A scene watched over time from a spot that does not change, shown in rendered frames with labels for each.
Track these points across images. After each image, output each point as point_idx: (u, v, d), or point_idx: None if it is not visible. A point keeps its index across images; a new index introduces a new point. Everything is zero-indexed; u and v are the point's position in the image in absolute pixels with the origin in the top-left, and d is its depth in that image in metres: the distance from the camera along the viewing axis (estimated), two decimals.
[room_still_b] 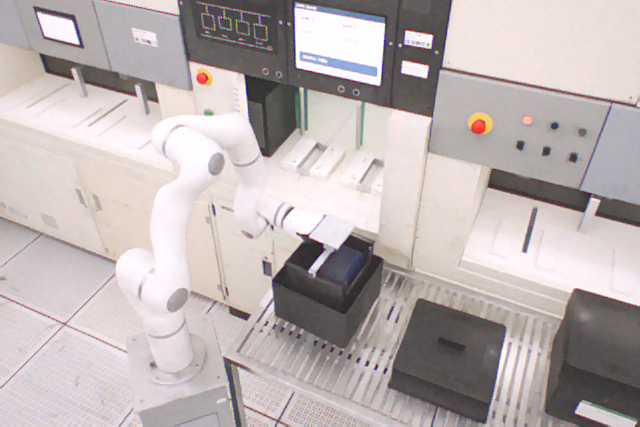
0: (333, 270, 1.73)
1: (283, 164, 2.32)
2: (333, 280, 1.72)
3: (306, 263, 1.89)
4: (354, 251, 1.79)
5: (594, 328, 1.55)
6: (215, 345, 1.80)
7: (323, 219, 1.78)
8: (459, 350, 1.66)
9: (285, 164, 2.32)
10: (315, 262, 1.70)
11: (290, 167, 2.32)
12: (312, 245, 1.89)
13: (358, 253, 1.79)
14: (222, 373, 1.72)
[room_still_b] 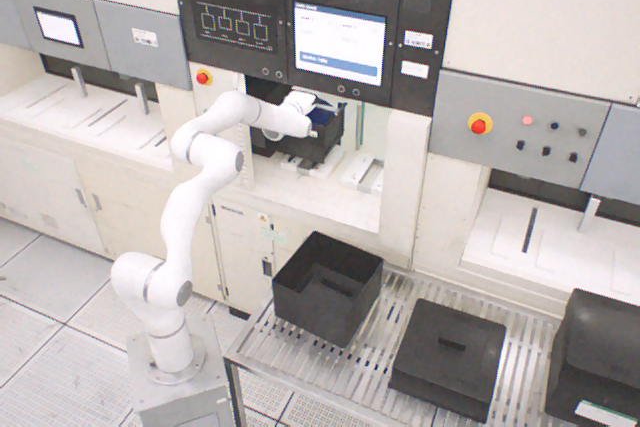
0: None
1: (283, 164, 2.32)
2: (332, 112, 2.25)
3: (295, 145, 2.23)
4: None
5: (594, 328, 1.55)
6: (215, 345, 1.80)
7: None
8: (459, 350, 1.66)
9: (285, 164, 2.32)
10: (328, 109, 2.17)
11: (290, 167, 2.32)
12: None
13: None
14: (222, 373, 1.72)
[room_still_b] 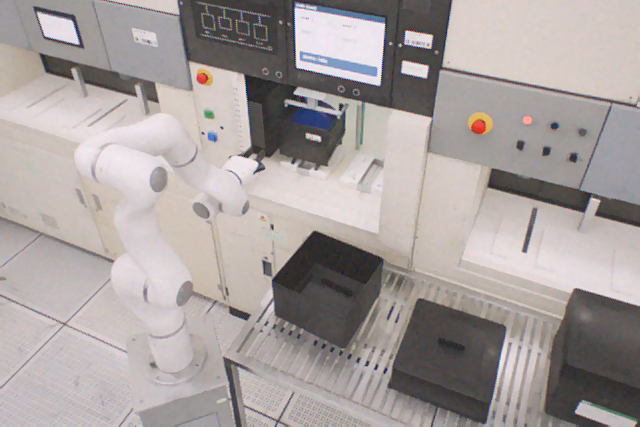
0: None
1: (283, 164, 2.32)
2: (334, 114, 2.25)
3: (299, 149, 2.24)
4: (306, 103, 2.28)
5: (594, 328, 1.55)
6: (215, 345, 1.80)
7: None
8: (459, 350, 1.66)
9: (285, 164, 2.32)
10: (330, 112, 2.17)
11: (290, 167, 2.32)
12: (289, 137, 2.21)
13: (306, 103, 2.29)
14: (222, 373, 1.72)
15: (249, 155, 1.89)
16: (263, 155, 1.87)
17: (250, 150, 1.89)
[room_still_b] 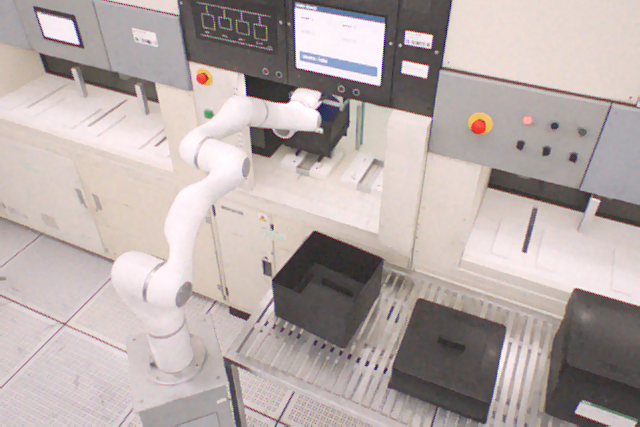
0: None
1: (283, 164, 2.32)
2: None
3: (302, 140, 2.26)
4: None
5: (594, 328, 1.55)
6: (215, 345, 1.80)
7: None
8: (459, 350, 1.66)
9: (285, 164, 2.32)
10: (333, 104, 2.19)
11: (290, 167, 2.32)
12: None
13: None
14: (222, 373, 1.72)
15: None
16: None
17: None
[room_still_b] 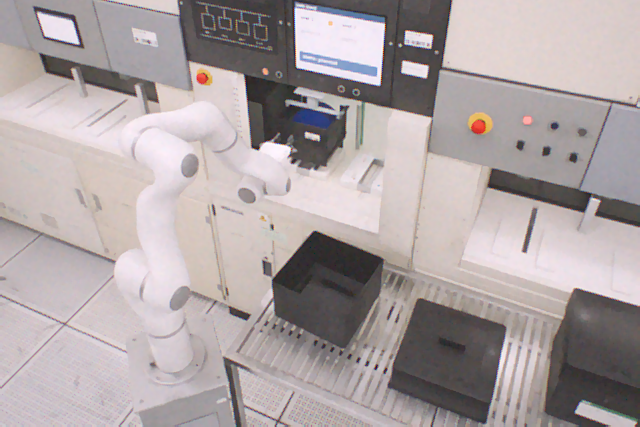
0: (328, 112, 2.25)
1: None
2: (334, 116, 2.26)
3: (298, 148, 2.24)
4: None
5: (594, 328, 1.55)
6: (215, 345, 1.80)
7: None
8: (459, 350, 1.66)
9: (285, 164, 2.32)
10: (330, 112, 2.18)
11: (290, 167, 2.32)
12: (288, 136, 2.22)
13: None
14: (222, 373, 1.72)
15: (278, 141, 1.95)
16: (292, 140, 1.94)
17: (279, 137, 1.95)
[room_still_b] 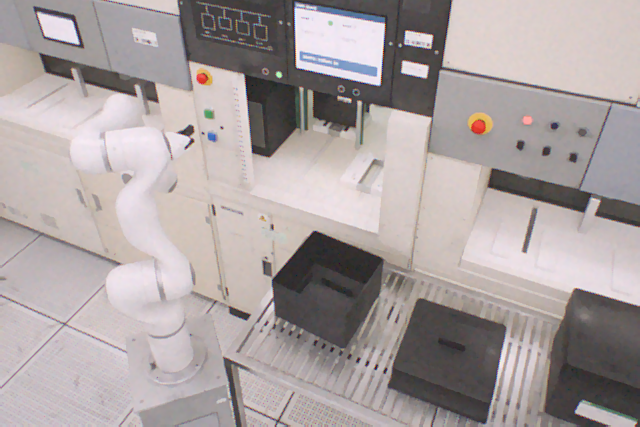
0: None
1: (316, 126, 2.55)
2: None
3: (330, 111, 2.46)
4: None
5: (594, 328, 1.55)
6: (215, 345, 1.80)
7: None
8: (459, 350, 1.66)
9: (317, 126, 2.54)
10: None
11: (322, 129, 2.54)
12: (322, 99, 2.44)
13: None
14: (222, 373, 1.72)
15: (188, 133, 1.97)
16: (192, 130, 1.96)
17: (189, 128, 1.97)
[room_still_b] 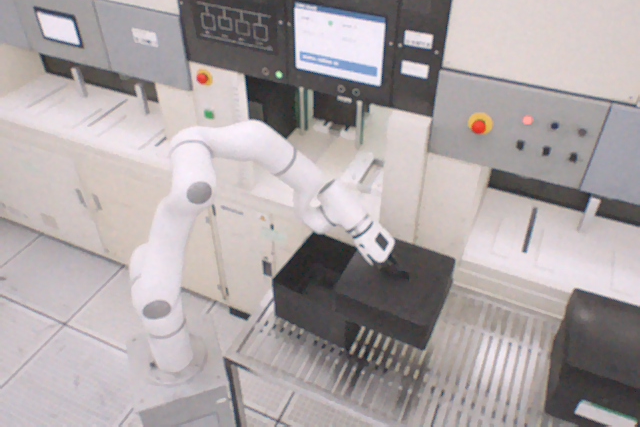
0: None
1: (316, 126, 2.55)
2: None
3: (330, 110, 2.46)
4: None
5: (594, 328, 1.55)
6: (215, 345, 1.80)
7: (378, 262, 1.58)
8: (403, 278, 1.63)
9: (318, 126, 2.54)
10: None
11: (322, 129, 2.54)
12: (322, 99, 2.45)
13: None
14: (222, 373, 1.72)
15: (394, 267, 1.62)
16: (395, 263, 1.65)
17: (392, 270, 1.63)
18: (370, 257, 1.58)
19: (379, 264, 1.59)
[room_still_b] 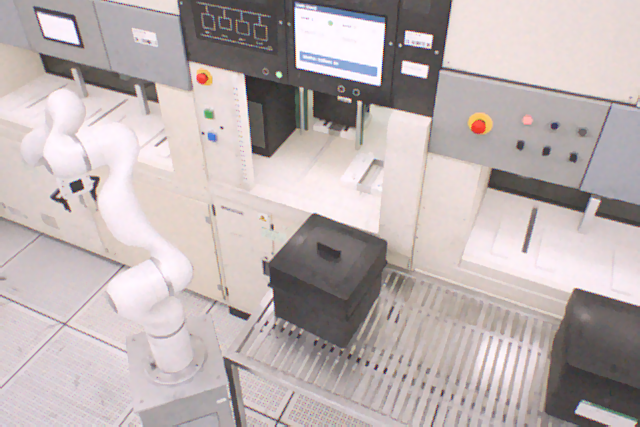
0: None
1: (316, 126, 2.55)
2: None
3: (330, 110, 2.46)
4: None
5: (594, 328, 1.55)
6: (215, 345, 1.80)
7: (56, 196, 1.88)
8: (334, 256, 1.75)
9: (318, 126, 2.54)
10: None
11: (322, 129, 2.54)
12: (322, 99, 2.45)
13: None
14: (222, 373, 1.72)
15: (68, 205, 1.93)
16: (95, 193, 1.99)
17: None
18: (57, 188, 1.88)
19: (55, 197, 1.88)
